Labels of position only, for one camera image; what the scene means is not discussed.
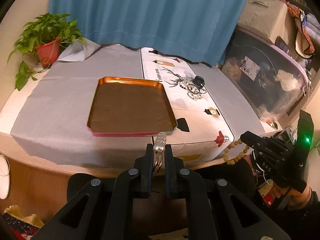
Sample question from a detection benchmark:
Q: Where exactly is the blue curtain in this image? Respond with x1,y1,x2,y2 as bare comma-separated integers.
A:
49,0,246,66

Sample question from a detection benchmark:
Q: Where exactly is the orange metal tray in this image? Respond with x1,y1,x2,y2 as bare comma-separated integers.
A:
87,76,177,137

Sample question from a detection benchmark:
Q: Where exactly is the wooden bead bracelet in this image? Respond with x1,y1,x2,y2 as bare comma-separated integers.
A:
222,139,251,166

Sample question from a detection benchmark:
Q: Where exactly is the beige fabric storage box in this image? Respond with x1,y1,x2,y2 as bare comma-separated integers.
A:
237,0,297,47

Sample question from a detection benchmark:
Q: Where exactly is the silver bead bracelet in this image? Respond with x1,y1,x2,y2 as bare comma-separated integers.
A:
152,131,168,173

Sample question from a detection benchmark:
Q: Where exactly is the clear plastic storage box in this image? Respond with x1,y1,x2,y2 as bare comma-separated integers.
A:
222,28,309,121

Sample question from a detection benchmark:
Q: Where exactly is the white round object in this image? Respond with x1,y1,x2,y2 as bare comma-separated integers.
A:
0,154,10,199

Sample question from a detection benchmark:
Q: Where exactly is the white deer table runner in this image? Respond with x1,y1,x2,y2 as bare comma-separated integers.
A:
140,47,234,165

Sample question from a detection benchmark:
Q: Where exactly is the right hand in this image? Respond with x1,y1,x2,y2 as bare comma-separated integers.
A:
271,183,312,209

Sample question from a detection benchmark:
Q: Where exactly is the patterned fabric bag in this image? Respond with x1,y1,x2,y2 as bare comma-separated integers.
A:
285,2,315,59

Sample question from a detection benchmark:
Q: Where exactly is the green potted plant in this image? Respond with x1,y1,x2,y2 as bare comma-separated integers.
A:
8,12,86,90

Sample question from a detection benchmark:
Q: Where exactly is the black and green watch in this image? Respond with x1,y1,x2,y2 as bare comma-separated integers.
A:
193,76,205,89

